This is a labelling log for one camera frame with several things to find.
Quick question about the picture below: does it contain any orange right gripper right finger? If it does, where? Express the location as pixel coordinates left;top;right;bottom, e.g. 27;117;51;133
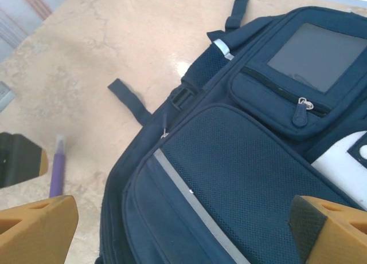
286;194;367;264

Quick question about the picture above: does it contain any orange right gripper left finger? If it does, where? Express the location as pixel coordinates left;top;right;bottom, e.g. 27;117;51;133
0;194;79;264

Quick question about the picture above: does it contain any navy blue backpack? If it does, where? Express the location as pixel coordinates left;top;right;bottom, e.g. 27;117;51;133
96;0;367;264

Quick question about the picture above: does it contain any purple pen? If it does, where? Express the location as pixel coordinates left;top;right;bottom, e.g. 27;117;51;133
49;133;68;199

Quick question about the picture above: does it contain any sage green wallet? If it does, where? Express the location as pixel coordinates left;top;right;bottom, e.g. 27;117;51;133
0;80;17;111

